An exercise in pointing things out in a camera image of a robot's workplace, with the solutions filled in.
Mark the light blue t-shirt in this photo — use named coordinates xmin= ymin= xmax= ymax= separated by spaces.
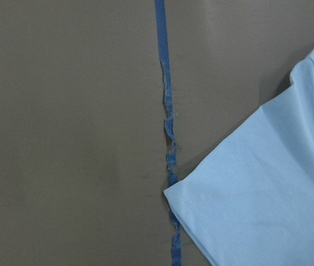
xmin=164 ymin=50 xmax=314 ymax=265

